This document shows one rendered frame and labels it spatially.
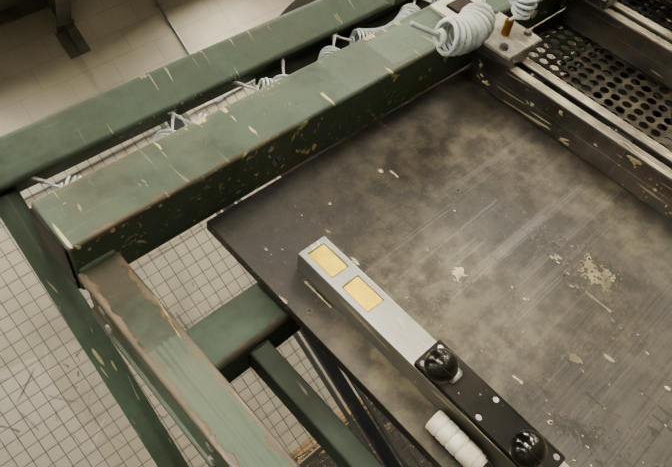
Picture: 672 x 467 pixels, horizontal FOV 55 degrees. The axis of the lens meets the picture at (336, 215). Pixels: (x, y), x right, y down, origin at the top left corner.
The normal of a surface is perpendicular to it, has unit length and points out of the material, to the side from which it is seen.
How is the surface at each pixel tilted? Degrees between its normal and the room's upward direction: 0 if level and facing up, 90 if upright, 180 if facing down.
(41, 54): 90
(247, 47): 90
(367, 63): 60
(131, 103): 90
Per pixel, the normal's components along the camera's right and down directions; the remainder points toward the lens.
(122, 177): 0.11, -0.62
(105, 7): 0.36, -0.17
